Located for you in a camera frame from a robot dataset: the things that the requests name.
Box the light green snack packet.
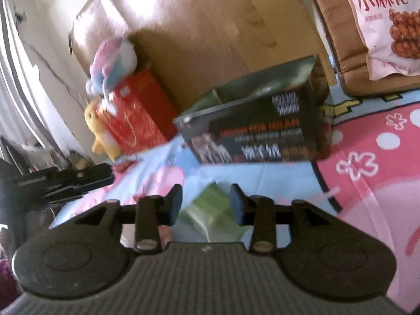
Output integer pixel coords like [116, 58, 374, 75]
[177, 182, 249, 243]

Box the yellow duck plush toy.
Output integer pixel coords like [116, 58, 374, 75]
[84, 98, 123, 161]

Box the red gift bag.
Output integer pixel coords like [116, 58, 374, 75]
[95, 68, 177, 155]

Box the black open cardboard box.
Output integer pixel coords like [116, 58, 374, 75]
[173, 55, 334, 164]

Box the peppa pig bed sheet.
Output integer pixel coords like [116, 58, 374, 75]
[54, 86, 419, 312]

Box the pink blue plush toy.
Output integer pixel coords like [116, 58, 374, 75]
[85, 37, 137, 116]

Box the brown wooden headboard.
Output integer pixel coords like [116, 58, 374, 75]
[69, 0, 335, 110]

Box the brown seat cushion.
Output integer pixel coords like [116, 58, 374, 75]
[313, 0, 419, 97]

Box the pink twisted snack bag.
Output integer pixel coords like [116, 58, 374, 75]
[348, 0, 419, 80]

